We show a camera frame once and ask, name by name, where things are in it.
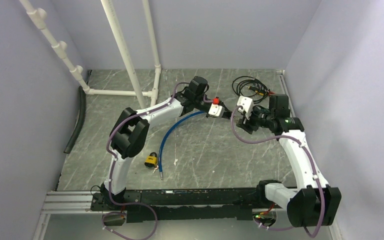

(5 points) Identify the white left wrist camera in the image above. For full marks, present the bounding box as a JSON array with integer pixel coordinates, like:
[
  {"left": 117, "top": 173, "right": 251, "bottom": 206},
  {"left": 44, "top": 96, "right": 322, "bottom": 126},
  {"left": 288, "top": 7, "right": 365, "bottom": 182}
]
[{"left": 208, "top": 97, "right": 225, "bottom": 118}]

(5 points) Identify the black coiled cable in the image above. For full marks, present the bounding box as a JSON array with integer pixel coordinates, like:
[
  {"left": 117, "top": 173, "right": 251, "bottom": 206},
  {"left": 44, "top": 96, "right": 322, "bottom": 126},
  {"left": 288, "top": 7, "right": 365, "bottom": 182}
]
[{"left": 231, "top": 75, "right": 270, "bottom": 100}]

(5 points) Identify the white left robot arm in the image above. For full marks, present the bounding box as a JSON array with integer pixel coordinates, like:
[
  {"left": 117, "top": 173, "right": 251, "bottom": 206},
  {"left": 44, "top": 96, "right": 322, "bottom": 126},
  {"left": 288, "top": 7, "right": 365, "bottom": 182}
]
[{"left": 101, "top": 76, "right": 232, "bottom": 210}]

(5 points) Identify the white PVC pipe frame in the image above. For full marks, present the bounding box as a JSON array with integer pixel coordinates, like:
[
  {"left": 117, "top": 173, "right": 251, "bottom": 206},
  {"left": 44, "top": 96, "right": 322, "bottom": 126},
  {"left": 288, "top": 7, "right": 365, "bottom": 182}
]
[{"left": 20, "top": 0, "right": 162, "bottom": 109}]

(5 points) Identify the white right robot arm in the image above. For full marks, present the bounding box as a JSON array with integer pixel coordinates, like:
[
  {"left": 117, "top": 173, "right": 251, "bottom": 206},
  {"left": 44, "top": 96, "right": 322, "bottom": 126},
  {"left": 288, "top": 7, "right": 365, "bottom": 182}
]
[{"left": 231, "top": 94, "right": 342, "bottom": 233}]

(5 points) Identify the aluminium extrusion frame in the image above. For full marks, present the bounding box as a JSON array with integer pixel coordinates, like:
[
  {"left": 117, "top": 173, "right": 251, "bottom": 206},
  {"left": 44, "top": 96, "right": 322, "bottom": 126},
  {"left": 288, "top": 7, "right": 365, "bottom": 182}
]
[{"left": 32, "top": 190, "right": 344, "bottom": 240}]

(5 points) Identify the yellow black screwdriver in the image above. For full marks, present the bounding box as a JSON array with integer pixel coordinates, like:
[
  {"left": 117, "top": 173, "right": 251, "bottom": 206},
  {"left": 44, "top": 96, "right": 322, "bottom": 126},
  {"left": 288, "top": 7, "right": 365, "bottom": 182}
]
[{"left": 248, "top": 86, "right": 270, "bottom": 96}]

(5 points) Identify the blue cable lock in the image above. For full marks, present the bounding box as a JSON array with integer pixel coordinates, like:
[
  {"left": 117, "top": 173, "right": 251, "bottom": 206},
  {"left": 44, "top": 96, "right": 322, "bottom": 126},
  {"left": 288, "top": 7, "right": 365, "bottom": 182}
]
[{"left": 158, "top": 110, "right": 243, "bottom": 181}]

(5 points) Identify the black corrugated hose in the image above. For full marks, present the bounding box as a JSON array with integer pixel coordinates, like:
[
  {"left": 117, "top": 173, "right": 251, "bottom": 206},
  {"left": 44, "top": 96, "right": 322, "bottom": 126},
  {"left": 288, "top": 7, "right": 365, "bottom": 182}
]
[{"left": 63, "top": 86, "right": 88, "bottom": 155}]

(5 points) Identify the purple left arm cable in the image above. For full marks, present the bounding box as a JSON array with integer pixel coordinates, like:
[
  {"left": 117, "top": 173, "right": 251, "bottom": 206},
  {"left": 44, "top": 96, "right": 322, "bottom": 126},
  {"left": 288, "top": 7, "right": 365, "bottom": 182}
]
[{"left": 101, "top": 82, "right": 218, "bottom": 240}]

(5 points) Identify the yellow padlock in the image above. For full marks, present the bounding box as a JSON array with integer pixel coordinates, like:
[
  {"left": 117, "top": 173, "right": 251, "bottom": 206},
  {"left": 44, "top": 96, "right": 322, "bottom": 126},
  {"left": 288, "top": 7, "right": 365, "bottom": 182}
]
[{"left": 144, "top": 152, "right": 159, "bottom": 169}]

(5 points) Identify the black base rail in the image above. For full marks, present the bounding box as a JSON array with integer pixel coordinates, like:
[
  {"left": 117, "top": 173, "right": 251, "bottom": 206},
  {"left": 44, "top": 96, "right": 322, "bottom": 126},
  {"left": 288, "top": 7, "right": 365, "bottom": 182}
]
[{"left": 90, "top": 187, "right": 278, "bottom": 223}]

